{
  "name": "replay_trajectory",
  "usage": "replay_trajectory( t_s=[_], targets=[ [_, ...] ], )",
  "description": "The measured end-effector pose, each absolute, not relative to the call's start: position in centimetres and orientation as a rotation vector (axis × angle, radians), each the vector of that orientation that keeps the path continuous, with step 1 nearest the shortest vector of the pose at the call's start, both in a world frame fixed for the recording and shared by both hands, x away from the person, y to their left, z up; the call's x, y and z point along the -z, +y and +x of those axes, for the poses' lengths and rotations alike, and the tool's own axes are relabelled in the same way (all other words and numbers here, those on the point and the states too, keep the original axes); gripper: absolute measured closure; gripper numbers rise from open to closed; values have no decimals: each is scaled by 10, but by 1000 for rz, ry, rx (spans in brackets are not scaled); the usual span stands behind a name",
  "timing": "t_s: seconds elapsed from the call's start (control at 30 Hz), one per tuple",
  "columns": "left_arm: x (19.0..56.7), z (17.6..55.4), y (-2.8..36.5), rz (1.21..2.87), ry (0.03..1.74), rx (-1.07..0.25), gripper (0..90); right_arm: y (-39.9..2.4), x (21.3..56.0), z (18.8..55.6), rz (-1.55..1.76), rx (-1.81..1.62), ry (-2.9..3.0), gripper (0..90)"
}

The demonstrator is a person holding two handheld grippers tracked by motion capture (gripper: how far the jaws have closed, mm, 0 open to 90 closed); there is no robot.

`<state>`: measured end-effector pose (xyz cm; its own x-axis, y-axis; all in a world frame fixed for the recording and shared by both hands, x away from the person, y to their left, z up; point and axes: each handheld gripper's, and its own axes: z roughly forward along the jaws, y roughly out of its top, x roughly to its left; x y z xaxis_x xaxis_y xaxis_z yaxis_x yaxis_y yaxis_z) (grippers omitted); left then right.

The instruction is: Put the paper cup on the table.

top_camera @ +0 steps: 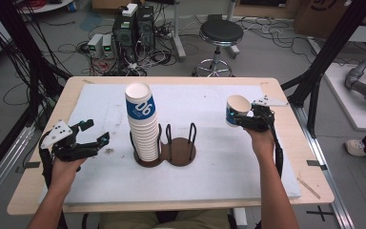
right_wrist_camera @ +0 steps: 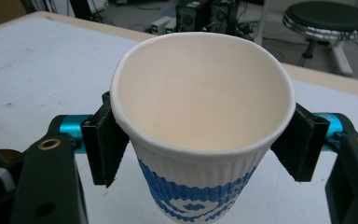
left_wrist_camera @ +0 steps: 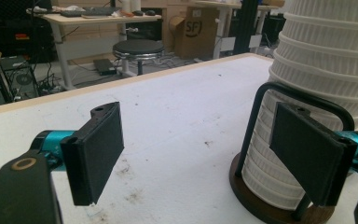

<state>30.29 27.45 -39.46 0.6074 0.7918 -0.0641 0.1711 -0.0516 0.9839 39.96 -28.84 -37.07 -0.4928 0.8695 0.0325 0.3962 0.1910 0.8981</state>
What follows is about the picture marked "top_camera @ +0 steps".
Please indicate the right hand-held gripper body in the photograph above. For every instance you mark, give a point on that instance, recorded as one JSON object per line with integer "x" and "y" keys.
{"x": 260, "y": 119}

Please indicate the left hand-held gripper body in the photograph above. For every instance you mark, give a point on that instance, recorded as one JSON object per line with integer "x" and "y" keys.
{"x": 74, "y": 151}

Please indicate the single blue white paper cup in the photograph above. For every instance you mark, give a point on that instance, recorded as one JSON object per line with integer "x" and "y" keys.
{"x": 238, "y": 103}

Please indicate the stack of nested paper cups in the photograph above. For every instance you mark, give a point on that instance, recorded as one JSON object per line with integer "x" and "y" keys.
{"x": 143, "y": 136}

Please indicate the person's left hand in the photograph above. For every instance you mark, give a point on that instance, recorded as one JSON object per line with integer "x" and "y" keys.
{"x": 65, "y": 171}

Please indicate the person's right hand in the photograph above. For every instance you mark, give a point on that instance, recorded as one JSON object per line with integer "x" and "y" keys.
{"x": 262, "y": 143}

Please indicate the white foam mat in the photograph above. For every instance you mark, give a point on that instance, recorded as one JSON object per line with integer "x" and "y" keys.
{"x": 209, "y": 178}

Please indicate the grey power supply unit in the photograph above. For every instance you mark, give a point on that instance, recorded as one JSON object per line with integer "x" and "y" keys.
{"x": 107, "y": 46}
{"x": 95, "y": 44}

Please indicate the black round stool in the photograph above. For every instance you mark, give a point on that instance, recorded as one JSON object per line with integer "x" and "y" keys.
{"x": 221, "y": 31}

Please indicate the person's khaki pants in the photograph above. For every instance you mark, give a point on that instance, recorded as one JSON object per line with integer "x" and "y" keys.
{"x": 124, "y": 221}

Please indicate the thin wooden stick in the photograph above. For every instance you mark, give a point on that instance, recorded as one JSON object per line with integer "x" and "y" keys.
{"x": 309, "y": 189}

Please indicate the white floor platform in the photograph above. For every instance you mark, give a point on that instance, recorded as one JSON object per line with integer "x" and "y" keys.
{"x": 349, "y": 105}

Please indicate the black computer tower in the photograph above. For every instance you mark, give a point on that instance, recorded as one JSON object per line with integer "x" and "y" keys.
{"x": 146, "y": 25}
{"x": 124, "y": 35}

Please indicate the grey stand leg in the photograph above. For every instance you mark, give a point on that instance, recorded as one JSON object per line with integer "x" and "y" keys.
{"x": 178, "y": 35}

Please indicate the brown cardboard box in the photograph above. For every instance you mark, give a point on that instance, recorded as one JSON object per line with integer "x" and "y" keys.
{"x": 317, "y": 16}

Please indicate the white adapter box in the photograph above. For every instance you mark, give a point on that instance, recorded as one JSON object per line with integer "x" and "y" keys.
{"x": 129, "y": 9}

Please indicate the aluminium rail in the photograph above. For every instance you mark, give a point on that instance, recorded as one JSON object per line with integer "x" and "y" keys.
{"x": 3, "y": 171}
{"x": 330, "y": 178}

